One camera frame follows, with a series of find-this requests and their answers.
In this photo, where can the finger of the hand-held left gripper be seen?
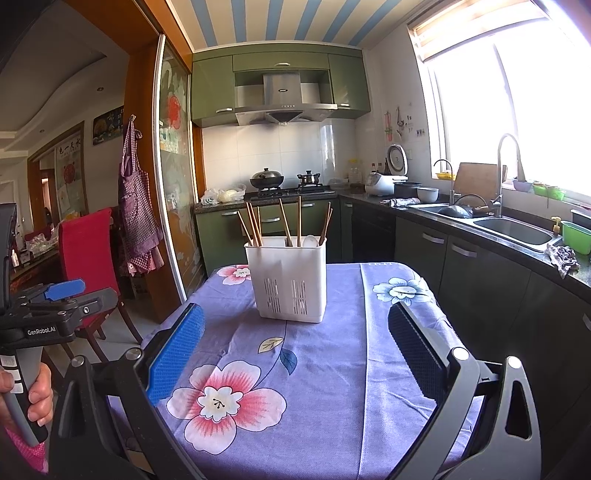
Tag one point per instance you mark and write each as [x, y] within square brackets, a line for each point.
[64, 289]
[92, 304]

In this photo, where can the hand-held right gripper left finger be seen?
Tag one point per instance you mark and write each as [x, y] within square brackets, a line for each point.
[178, 355]

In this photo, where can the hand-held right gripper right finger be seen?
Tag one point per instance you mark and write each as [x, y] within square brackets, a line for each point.
[415, 350]

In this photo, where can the white plastic utensil holder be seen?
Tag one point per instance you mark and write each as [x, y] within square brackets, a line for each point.
[286, 267]

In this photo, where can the bunch of wooden chopsticks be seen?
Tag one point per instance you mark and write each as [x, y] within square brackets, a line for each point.
[299, 221]

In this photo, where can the person's left forearm pink sleeve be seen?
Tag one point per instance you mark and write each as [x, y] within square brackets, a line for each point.
[27, 454]

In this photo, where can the person's left hand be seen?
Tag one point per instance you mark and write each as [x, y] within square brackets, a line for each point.
[42, 392]

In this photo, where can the cluttered wooden side table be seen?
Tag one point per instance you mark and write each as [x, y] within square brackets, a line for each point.
[37, 258]

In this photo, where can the red covered chair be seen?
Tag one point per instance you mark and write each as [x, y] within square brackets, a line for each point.
[87, 249]

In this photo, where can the purple floral tablecloth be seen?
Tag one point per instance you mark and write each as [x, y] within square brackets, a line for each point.
[323, 369]

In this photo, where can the dark lower kitchen cabinets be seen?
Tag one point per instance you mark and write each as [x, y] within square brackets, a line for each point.
[485, 286]

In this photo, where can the checkered purple apron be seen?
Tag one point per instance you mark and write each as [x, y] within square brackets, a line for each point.
[138, 207]

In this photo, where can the green lower kitchen cabinets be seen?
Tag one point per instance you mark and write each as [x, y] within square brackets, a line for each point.
[221, 235]

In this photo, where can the green kitchen cabinets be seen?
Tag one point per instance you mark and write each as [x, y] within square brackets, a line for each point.
[221, 235]
[210, 87]

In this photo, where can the dark pan in sink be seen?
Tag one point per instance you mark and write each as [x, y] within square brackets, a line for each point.
[455, 211]

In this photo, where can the crumpled cloth on counter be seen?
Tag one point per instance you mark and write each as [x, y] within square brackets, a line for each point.
[399, 201]

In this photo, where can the white plastic spoon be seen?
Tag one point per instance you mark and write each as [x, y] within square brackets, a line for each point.
[310, 241]

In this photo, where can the steel double sink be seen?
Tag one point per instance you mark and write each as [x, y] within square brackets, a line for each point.
[512, 230]

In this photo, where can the grey bowl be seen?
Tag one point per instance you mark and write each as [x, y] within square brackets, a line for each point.
[427, 194]

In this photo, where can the dark rice cooker inner pot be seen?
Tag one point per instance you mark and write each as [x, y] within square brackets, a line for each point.
[406, 190]

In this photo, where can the frosted glass sliding door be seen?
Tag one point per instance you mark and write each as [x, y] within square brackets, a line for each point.
[178, 161]

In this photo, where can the plastic bag with food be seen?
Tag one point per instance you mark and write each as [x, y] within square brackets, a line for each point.
[228, 194]

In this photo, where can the small dark faucet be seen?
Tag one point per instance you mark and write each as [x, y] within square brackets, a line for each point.
[451, 184]

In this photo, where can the white rice cooker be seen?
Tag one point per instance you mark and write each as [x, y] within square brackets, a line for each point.
[378, 184]

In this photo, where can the dark patterned dish rag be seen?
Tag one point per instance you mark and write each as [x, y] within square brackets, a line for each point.
[562, 258]

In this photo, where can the yellow dish on sill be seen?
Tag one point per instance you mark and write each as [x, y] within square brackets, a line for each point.
[445, 175]

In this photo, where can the wooden cutting board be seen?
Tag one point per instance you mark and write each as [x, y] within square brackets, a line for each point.
[475, 182]

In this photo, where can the tall steel faucet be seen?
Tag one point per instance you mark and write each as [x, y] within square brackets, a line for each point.
[498, 184]

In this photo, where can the group of condiment bottles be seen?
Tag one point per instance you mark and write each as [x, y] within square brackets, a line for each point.
[355, 173]

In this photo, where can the yellow soap pump bottle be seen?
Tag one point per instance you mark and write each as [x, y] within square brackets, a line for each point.
[556, 226]

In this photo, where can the black wok with lid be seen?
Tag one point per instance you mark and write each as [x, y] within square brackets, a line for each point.
[267, 180]

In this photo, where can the purple plastic basin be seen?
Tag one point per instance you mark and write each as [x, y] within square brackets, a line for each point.
[522, 185]

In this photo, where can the green plastic tub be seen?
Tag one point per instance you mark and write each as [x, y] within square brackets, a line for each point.
[577, 237]

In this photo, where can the black gas stove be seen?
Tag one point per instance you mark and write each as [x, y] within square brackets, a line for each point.
[295, 190]

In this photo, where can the small black pot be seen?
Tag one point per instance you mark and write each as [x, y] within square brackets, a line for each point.
[308, 177]

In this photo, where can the green plastic containers on sill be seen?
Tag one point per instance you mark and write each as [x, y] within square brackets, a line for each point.
[549, 191]

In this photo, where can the green upper kitchen cabinets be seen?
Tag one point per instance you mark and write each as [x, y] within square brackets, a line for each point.
[210, 87]

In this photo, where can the kitchen window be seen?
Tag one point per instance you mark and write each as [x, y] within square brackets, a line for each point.
[545, 115]

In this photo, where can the steel range hood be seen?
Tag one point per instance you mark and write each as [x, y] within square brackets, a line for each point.
[281, 92]

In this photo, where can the window roller blind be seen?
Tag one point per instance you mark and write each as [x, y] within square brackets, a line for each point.
[461, 32]

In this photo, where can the white wall poster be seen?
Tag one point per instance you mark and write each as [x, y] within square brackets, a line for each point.
[70, 175]

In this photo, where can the dark wall picture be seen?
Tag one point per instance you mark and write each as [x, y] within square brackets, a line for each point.
[108, 124]

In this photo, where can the wall hooks with hanging items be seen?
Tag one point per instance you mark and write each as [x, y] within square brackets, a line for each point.
[397, 124]

